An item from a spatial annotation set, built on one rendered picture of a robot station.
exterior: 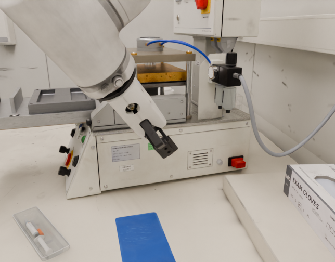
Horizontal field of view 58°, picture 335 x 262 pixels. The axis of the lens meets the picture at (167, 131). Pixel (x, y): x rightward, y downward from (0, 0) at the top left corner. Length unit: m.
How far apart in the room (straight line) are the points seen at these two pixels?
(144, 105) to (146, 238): 0.35
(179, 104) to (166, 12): 1.68
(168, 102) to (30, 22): 0.51
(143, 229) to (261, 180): 0.34
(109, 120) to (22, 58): 1.85
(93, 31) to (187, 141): 0.54
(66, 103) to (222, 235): 0.50
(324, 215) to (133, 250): 0.37
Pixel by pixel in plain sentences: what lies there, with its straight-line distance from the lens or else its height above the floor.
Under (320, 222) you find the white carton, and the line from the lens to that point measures 0.67.
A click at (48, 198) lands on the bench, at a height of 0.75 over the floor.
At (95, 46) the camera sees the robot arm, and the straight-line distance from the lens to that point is 0.37.
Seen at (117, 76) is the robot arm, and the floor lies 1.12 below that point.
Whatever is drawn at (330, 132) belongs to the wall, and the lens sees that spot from 0.99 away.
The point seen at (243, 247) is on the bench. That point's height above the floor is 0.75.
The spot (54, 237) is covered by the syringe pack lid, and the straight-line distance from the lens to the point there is 0.69.
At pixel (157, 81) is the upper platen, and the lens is 0.85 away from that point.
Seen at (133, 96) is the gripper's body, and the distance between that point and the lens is 0.41.
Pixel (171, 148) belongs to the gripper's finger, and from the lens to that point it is 0.50.
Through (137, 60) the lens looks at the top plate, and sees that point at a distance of 0.79.
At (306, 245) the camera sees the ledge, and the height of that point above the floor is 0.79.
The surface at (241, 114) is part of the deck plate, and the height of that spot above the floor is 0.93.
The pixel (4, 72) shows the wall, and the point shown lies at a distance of 2.63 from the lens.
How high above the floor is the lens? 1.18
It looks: 19 degrees down
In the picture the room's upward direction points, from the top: straight up
